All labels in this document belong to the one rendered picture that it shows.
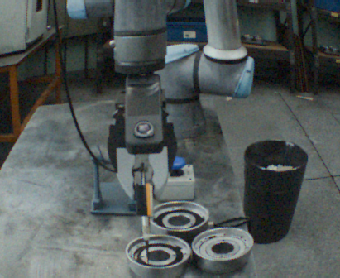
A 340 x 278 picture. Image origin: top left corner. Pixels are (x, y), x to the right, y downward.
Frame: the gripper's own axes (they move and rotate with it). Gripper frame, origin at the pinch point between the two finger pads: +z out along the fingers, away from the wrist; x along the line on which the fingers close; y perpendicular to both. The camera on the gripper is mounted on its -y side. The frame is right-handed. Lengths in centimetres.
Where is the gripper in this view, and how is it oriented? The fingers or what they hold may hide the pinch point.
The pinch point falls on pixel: (144, 194)
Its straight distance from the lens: 71.9
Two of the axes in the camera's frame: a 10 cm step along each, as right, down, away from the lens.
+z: 0.2, 9.2, 4.0
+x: -10.0, 0.3, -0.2
